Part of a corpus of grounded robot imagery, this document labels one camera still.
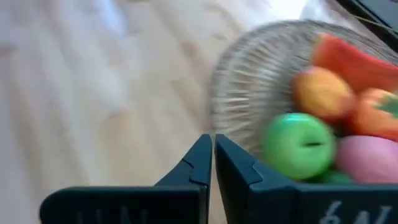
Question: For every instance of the green toy apple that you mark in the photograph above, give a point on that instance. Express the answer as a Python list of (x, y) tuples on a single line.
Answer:
[(295, 149)]

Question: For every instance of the toy watermelon slice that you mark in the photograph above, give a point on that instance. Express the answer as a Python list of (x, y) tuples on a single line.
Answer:
[(354, 62)]

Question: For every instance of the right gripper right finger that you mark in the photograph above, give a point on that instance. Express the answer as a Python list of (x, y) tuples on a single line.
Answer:
[(280, 205)]

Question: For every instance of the round woven placemat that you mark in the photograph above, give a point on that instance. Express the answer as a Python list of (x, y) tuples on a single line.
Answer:
[(248, 77)]

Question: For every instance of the red-orange toy mango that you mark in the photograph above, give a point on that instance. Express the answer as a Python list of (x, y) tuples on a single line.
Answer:
[(321, 93)]

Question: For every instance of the orange toy bell pepper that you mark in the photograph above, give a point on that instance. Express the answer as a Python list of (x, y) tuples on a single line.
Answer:
[(370, 118)]

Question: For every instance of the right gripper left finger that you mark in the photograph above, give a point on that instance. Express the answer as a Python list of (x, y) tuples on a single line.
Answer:
[(174, 202)]

